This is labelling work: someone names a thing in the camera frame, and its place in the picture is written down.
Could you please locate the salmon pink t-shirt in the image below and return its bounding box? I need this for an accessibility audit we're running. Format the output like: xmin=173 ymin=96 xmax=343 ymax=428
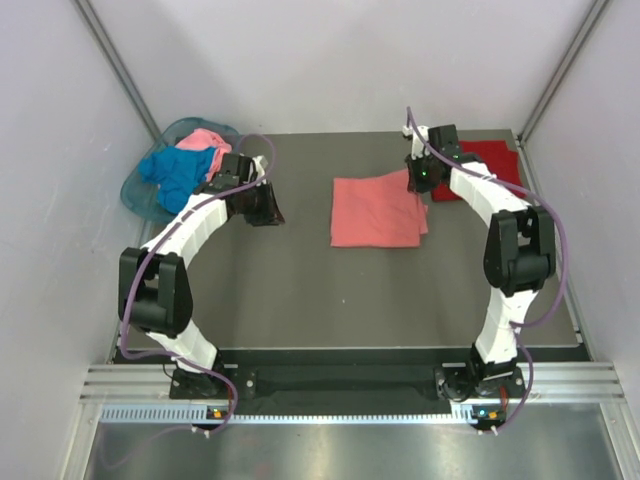
xmin=330 ymin=170 xmax=428 ymax=248

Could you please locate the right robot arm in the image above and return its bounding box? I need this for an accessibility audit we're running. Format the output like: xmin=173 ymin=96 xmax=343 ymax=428
xmin=402 ymin=125 xmax=556 ymax=402

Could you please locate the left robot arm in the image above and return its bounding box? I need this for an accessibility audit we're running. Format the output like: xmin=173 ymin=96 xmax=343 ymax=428
xmin=118 ymin=153 xmax=284 ymax=400

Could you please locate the folded red t-shirt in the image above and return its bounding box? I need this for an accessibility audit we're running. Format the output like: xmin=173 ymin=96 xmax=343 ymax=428
xmin=431 ymin=140 xmax=523 ymax=202

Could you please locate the blue t-shirt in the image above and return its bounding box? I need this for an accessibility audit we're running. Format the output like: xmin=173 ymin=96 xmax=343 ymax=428
xmin=138 ymin=147 xmax=216 ymax=215

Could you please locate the light pink t-shirt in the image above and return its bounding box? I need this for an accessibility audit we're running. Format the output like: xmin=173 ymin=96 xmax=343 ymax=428
xmin=176 ymin=128 xmax=232 ymax=178

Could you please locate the teal plastic basket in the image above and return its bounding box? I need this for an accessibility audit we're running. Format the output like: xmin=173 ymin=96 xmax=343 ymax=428
xmin=120 ymin=117 xmax=241 ymax=224

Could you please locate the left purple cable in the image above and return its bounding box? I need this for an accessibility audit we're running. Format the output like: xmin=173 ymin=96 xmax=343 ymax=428
xmin=118 ymin=132 xmax=278 ymax=434

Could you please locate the purple cable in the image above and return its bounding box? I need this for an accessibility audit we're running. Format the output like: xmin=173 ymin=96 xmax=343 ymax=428
xmin=118 ymin=132 xmax=278 ymax=434
xmin=405 ymin=105 xmax=571 ymax=436

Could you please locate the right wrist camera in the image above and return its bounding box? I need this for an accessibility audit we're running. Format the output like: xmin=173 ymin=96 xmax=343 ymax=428
xmin=401 ymin=124 xmax=462 ymax=159

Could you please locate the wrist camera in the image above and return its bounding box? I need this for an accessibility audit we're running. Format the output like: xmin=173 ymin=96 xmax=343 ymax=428
xmin=401 ymin=124 xmax=462 ymax=159
xmin=209 ymin=153 xmax=265 ymax=191

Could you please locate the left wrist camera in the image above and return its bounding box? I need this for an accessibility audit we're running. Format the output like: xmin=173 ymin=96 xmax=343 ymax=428
xmin=209 ymin=153 xmax=265 ymax=191

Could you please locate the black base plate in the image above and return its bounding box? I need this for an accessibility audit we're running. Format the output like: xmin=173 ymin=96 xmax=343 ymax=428
xmin=169 ymin=347 xmax=591 ymax=414

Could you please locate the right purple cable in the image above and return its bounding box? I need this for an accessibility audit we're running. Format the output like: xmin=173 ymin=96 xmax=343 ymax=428
xmin=405 ymin=105 xmax=571 ymax=436

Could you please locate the right aluminium corner post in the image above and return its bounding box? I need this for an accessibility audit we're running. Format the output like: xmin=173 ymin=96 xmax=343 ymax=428
xmin=516 ymin=0 xmax=612 ymax=147

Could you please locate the aluminium corner post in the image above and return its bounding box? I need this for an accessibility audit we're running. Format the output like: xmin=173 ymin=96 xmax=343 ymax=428
xmin=516 ymin=0 xmax=612 ymax=147
xmin=71 ymin=0 xmax=162 ymax=140

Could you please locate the slotted cable duct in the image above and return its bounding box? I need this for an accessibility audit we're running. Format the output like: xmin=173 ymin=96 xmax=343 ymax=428
xmin=98 ymin=399 xmax=503 ymax=427

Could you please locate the left aluminium corner post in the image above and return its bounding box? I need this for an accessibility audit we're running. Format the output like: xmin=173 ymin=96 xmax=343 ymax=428
xmin=71 ymin=0 xmax=162 ymax=140

